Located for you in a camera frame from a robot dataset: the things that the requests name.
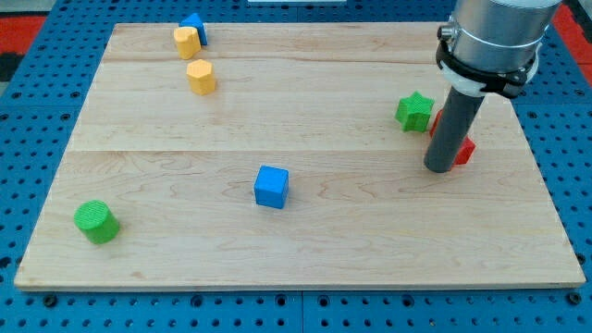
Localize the blue cube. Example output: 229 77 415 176
253 166 290 209

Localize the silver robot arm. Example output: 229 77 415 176
449 0 561 73

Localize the yellow hexagon block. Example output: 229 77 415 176
186 59 216 95

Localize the wooden board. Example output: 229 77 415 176
15 22 586 291

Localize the green star block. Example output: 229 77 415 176
395 91 435 132

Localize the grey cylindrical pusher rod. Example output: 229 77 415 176
424 87 484 173

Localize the yellow heart block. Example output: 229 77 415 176
173 27 202 59

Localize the red block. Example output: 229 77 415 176
429 109 476 167

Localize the blue triangle block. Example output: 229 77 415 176
179 13 208 46

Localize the black and white clamp collar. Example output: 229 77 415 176
436 23 542 99

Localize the green cylinder block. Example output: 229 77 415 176
74 200 120 244

